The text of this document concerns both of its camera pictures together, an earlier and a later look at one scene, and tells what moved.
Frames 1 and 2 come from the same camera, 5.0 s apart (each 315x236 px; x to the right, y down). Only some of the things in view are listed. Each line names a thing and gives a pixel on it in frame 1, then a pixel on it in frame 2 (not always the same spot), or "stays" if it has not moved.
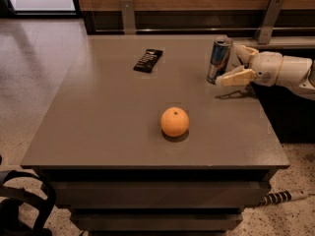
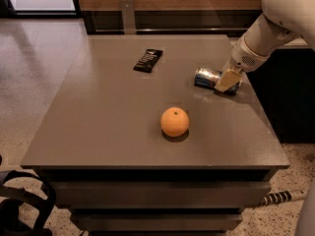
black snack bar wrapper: [149, 60] stays
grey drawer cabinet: [138, 143] stays
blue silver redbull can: [220, 58] → [211, 78]
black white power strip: [283, 197] stays
